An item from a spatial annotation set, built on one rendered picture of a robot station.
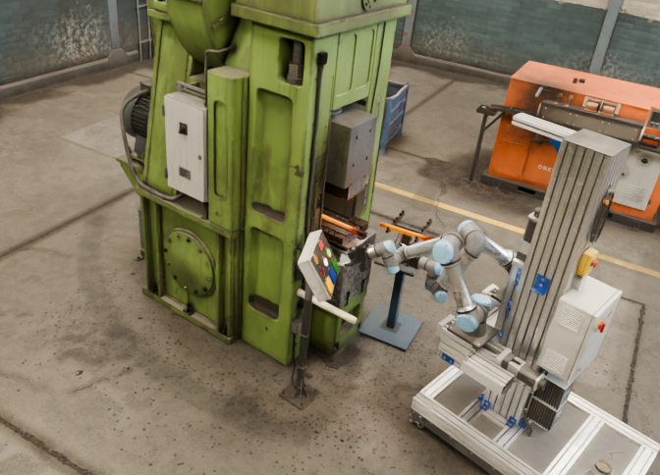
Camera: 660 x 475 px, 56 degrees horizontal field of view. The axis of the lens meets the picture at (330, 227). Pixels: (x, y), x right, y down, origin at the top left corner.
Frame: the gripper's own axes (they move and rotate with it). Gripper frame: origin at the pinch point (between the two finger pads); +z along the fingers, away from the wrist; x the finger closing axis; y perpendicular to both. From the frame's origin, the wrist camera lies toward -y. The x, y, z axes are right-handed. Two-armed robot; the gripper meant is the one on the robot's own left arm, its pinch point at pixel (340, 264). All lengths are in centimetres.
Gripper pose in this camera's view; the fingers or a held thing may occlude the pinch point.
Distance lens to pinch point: 369.9
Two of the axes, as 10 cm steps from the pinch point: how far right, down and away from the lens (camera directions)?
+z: -8.9, 2.8, 3.5
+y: -4.1, -8.2, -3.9
